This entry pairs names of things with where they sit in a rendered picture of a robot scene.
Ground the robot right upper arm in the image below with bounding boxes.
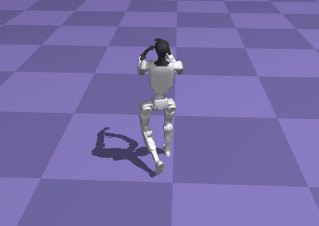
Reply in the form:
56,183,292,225
173,61,183,75

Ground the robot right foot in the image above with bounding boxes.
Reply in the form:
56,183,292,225
162,144,170,157

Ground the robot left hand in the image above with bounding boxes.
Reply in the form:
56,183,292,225
140,45,155,61

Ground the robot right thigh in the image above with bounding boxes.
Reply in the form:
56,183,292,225
163,98,176,133

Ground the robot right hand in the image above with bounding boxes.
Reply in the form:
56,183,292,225
154,38,171,55

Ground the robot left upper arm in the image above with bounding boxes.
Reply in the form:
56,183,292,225
139,61,150,75

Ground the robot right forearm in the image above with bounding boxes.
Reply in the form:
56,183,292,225
166,51,176,62

